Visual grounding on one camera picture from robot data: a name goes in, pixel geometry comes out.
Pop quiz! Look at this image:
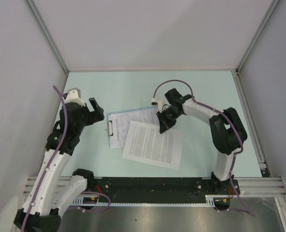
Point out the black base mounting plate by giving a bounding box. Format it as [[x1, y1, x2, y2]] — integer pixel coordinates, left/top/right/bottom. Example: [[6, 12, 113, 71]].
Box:
[[87, 177, 240, 203]]

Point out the blue clipboard folder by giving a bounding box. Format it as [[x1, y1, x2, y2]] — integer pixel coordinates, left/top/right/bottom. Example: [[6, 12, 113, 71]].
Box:
[[107, 107, 159, 149]]

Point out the aluminium frame post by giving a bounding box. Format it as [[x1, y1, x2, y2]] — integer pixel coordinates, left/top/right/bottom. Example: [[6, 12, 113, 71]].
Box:
[[235, 0, 282, 73], [24, 0, 70, 76]]

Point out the slotted cable duct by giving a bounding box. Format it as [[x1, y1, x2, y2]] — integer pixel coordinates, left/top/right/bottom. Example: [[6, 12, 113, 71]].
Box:
[[70, 195, 231, 208]]

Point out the aluminium front frame rail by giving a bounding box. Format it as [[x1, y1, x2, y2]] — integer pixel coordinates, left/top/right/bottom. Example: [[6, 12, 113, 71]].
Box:
[[23, 177, 286, 197]]

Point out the table form paper sheet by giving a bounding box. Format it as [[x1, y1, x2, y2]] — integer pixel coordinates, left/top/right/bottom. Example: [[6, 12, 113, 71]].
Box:
[[108, 108, 161, 148]]

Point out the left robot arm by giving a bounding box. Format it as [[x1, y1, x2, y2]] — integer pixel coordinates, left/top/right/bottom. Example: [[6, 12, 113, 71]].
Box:
[[14, 96, 104, 232]]

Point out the text paper sheet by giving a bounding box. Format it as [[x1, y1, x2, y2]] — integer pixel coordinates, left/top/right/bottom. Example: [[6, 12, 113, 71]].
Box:
[[122, 121, 182, 170]]

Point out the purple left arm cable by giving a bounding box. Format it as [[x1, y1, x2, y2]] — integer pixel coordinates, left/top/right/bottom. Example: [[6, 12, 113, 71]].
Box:
[[21, 85, 111, 230]]

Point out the left aluminium frame post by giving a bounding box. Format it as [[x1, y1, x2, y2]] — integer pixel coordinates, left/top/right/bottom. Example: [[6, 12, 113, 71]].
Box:
[[24, 0, 70, 76]]

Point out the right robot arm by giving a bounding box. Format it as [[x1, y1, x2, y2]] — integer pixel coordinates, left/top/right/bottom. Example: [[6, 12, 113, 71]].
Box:
[[152, 88, 247, 194]]

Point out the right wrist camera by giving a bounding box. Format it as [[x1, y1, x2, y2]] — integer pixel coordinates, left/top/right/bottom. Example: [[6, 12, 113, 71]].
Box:
[[151, 98, 169, 113]]

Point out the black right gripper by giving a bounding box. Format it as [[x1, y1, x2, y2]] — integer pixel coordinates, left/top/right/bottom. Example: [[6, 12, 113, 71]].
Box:
[[156, 108, 182, 134]]

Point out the metal folder clip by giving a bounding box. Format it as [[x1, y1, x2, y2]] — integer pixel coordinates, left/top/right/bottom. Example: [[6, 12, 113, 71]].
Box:
[[107, 120, 114, 137]]

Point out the right aluminium frame post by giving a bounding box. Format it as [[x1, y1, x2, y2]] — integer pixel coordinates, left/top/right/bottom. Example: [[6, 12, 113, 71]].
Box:
[[235, 0, 282, 73]]

